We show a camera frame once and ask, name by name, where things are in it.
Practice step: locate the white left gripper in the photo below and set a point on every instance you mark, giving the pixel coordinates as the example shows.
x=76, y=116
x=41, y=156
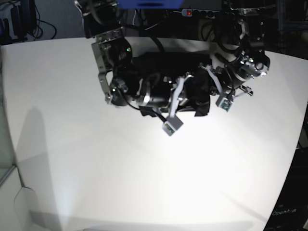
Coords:
x=226, y=85

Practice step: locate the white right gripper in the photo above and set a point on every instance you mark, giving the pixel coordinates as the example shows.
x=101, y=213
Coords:
x=173, y=123

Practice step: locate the dark grey long-sleeve T-shirt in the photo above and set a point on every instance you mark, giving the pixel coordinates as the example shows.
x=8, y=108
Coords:
x=192, y=91

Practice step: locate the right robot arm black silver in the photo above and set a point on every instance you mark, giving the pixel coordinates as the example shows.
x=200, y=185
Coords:
x=118, y=77

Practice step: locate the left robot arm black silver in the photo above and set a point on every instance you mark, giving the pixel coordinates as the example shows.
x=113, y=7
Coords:
x=238, y=31

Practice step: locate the blue box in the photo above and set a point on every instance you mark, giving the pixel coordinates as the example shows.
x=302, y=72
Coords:
x=150, y=4

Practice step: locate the black OpenArm case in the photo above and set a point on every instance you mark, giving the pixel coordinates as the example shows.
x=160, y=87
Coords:
x=291, y=210

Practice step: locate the black equipment on floor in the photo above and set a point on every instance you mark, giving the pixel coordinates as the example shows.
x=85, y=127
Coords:
x=18, y=19

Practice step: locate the white power strip red switch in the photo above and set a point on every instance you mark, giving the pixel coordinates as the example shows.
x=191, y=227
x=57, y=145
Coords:
x=199, y=13

